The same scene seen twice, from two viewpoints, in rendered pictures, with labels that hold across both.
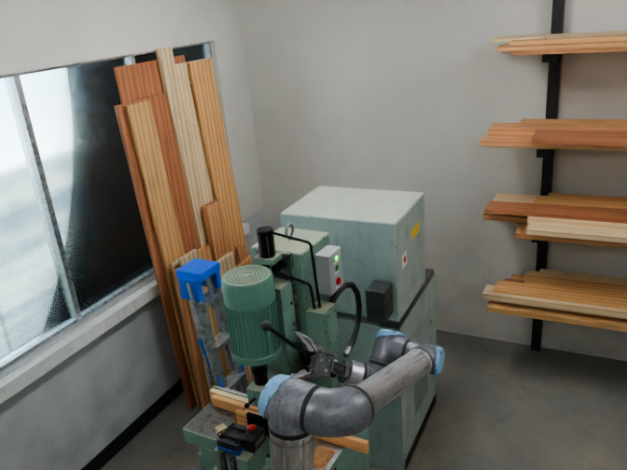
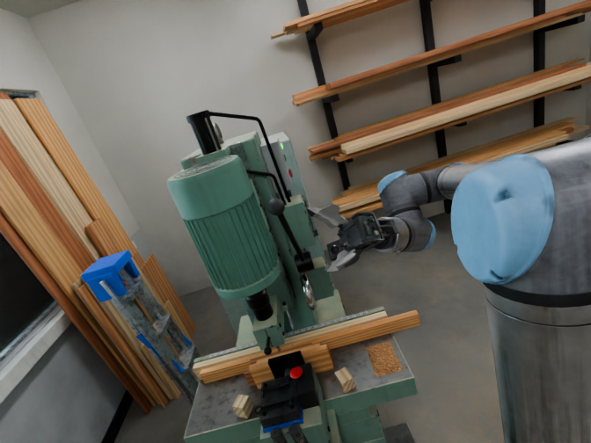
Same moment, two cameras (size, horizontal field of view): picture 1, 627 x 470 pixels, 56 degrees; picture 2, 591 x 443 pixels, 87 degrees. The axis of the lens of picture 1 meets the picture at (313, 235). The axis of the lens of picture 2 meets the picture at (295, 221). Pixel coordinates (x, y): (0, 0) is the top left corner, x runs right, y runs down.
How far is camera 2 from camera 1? 1.39 m
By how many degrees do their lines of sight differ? 25
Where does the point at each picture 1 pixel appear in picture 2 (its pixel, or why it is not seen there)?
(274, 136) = (127, 168)
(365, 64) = (182, 87)
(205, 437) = (224, 429)
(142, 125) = not seen: outside the picture
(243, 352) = (241, 278)
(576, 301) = not seen: hidden behind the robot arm
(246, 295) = (222, 181)
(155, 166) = (11, 193)
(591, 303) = not seen: hidden behind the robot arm
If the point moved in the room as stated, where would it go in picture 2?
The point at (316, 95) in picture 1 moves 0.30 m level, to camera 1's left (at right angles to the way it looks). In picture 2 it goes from (151, 123) to (116, 134)
